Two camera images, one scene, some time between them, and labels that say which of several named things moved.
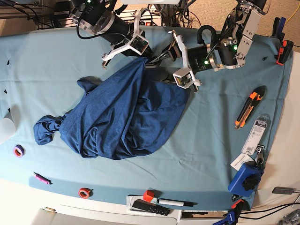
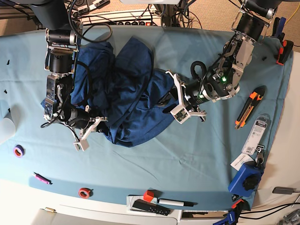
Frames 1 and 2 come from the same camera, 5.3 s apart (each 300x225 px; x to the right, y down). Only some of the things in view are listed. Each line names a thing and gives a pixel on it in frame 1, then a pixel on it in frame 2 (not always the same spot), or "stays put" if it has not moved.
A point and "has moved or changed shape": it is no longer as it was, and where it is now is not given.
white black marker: [175, 203] stays put
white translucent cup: [7, 129] stays put
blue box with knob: [246, 179] stays put
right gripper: [197, 58] → [183, 111]
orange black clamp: [284, 52] stays put
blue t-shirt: [126, 116] has moved or changed shape
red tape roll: [85, 192] stays put
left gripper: [135, 44] → [83, 142]
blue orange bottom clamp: [233, 215] stays put
